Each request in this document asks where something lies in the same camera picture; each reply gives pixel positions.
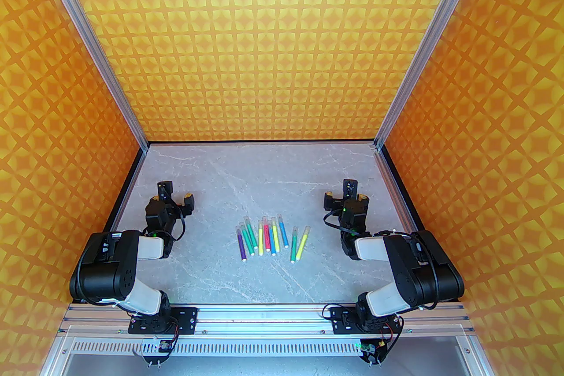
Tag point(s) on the small controller board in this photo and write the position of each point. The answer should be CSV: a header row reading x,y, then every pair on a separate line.
x,y
161,348
371,350

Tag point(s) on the blue marker pen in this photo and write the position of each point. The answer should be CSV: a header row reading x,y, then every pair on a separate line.
x,y
272,244
283,233

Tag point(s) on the purple marker pen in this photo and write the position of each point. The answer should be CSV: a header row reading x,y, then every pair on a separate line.
x,y
241,246

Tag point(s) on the black table edge strip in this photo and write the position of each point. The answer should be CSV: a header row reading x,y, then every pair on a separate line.
x,y
128,184
403,189

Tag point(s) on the aluminium frame post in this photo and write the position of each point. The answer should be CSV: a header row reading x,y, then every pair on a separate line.
x,y
429,39
90,39

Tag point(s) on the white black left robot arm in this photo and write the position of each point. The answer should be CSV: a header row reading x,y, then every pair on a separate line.
x,y
105,266

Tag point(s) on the red marker pen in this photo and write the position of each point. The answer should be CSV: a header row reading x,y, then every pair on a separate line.
x,y
266,235

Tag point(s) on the green marker pen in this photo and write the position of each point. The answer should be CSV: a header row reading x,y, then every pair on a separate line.
x,y
293,248
248,243
252,235

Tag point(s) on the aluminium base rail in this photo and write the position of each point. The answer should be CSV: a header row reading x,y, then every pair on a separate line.
x,y
264,317

